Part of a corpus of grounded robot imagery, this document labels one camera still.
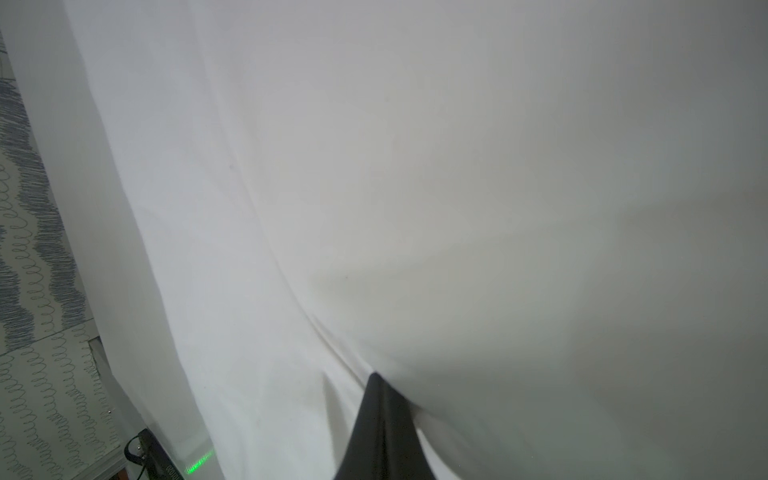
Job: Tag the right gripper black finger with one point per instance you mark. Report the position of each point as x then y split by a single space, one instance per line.
384 444

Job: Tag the white t-shirt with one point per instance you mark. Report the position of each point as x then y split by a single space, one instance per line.
544 222

